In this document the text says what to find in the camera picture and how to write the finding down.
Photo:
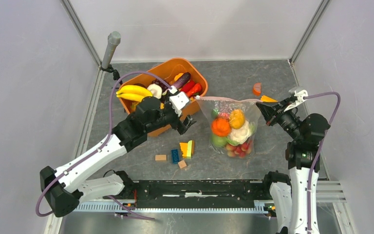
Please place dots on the tan wooden block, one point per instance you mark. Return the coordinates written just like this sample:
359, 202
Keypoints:
160, 158

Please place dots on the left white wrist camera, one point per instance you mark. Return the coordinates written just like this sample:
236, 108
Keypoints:
179, 101

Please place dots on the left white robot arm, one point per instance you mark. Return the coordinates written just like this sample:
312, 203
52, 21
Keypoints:
65, 187

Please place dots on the yellow toy waffle block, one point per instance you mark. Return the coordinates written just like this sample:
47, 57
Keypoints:
267, 99

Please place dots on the white toy garlic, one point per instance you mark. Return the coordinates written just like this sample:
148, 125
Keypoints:
156, 90

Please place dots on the small tan wooden cube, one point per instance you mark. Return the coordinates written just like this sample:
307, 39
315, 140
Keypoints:
182, 164

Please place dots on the red lychee bunch toy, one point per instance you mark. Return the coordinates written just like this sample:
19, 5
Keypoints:
241, 150

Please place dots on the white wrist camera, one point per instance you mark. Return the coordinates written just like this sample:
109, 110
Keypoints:
179, 101
297, 97

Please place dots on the orange green layered toy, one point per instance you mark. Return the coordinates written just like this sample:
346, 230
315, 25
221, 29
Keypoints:
187, 148

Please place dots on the orange plastic tub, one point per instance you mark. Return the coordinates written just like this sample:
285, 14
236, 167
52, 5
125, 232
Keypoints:
167, 71

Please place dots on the yellow toy banana bunch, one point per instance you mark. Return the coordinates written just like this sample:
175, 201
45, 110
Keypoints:
133, 93

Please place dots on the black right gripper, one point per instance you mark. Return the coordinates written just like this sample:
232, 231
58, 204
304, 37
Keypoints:
272, 114

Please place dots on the purple toy eggplant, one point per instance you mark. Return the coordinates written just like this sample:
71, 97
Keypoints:
181, 81

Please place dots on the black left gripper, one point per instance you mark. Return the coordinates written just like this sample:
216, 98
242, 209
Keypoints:
183, 126

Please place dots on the blue toy brick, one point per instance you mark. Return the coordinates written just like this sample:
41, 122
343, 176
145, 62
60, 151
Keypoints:
175, 156

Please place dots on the grey microphone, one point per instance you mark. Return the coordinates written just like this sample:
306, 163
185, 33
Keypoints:
114, 39

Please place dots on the clear zip top bag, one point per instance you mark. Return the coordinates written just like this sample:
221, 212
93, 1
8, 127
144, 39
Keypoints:
214, 107

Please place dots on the orange toy carrot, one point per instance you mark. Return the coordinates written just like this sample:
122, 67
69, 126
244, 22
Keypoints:
194, 90

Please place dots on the white toy cauliflower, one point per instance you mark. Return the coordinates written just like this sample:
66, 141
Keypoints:
239, 136

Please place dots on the green toy cabbage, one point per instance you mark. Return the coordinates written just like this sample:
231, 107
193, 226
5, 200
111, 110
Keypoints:
218, 141

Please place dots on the orange semicircle toy block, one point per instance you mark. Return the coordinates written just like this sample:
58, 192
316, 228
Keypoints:
257, 89

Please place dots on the orange toy pumpkin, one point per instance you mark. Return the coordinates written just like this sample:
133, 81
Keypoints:
220, 127

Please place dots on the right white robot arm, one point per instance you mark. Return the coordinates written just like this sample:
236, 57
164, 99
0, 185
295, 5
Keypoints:
295, 194

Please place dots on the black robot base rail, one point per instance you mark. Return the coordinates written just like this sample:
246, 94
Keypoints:
186, 194

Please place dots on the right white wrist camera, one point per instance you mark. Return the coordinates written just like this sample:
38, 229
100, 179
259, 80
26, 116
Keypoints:
297, 97

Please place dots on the red toy chili pepper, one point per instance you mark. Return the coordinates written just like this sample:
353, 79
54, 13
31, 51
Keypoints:
188, 86

